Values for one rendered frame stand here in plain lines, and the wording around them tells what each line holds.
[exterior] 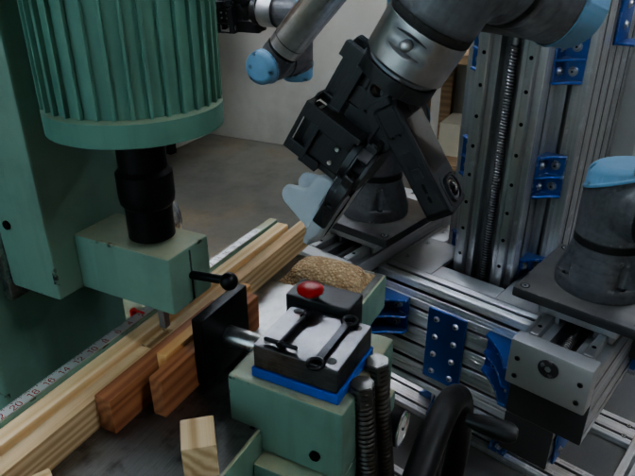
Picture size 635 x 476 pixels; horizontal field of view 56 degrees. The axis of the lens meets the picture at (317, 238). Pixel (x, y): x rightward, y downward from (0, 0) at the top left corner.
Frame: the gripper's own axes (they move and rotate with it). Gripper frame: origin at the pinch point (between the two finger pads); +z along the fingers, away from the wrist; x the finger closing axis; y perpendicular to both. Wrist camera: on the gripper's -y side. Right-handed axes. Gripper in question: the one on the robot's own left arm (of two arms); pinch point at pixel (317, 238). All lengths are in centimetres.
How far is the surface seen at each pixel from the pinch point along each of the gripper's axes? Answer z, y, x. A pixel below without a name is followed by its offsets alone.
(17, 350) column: 33.8, 22.1, 12.7
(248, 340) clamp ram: 14.2, -0.6, 4.4
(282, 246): 21.2, 6.8, -21.0
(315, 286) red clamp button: 5.4, -2.8, 0.1
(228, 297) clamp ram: 13.1, 4.6, 2.3
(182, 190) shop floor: 195, 115, -216
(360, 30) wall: 88, 96, -322
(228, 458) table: 17.1, -7.1, 15.5
